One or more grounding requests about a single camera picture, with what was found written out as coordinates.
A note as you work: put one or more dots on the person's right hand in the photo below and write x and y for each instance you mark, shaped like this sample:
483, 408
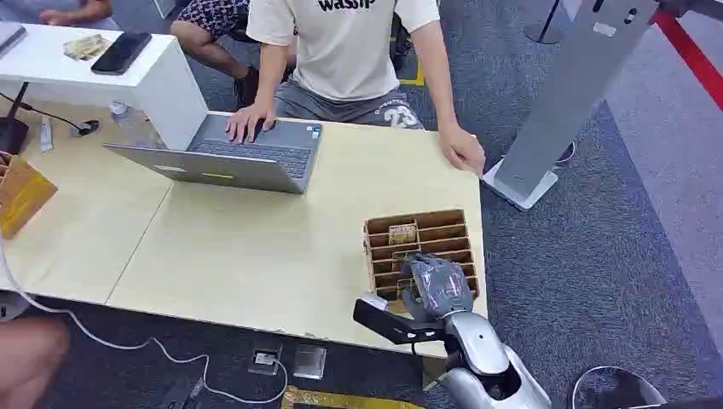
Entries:
248, 121

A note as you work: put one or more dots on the person's left hand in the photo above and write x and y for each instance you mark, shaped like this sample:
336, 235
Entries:
463, 149

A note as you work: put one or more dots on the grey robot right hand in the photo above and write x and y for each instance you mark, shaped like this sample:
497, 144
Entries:
438, 288

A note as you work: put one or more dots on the metal floor plate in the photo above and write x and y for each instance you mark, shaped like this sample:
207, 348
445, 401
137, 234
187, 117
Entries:
309, 362

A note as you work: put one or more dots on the printed card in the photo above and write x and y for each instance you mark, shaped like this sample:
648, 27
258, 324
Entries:
402, 233
404, 287

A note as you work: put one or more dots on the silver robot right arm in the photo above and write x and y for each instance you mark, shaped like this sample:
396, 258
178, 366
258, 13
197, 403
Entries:
480, 350

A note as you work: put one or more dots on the floor socket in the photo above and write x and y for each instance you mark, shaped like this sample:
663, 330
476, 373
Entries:
265, 359

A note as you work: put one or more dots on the red barrier band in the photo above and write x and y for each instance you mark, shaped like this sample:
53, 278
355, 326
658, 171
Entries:
692, 56

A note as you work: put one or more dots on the white box stand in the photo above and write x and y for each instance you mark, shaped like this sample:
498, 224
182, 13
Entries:
152, 79

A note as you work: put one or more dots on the yellow floor tape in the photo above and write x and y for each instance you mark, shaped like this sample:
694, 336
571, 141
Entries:
415, 76
339, 401

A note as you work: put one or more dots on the small grey adapter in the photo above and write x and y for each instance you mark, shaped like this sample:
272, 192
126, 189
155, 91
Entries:
85, 128

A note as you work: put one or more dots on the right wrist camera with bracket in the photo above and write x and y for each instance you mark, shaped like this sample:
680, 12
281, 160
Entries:
390, 324

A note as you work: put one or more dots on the round dark base with rim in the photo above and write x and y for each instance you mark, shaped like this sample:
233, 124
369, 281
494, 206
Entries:
615, 390

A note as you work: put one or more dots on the grey kiosk pillar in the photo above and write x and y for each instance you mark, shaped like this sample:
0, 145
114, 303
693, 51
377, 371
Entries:
570, 96

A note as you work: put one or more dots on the stack of paper notes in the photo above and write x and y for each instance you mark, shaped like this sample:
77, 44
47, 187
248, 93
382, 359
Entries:
85, 46

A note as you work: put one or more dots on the wooden box with yellow panel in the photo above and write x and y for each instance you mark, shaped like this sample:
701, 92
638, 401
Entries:
22, 195

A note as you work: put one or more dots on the person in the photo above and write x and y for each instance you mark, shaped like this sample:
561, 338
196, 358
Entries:
62, 11
28, 361
220, 34
344, 51

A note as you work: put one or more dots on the wooden slotted card box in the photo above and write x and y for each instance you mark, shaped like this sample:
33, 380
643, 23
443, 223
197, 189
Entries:
446, 234

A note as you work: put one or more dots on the black smartphone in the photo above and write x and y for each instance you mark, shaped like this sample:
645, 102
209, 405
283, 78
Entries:
121, 53

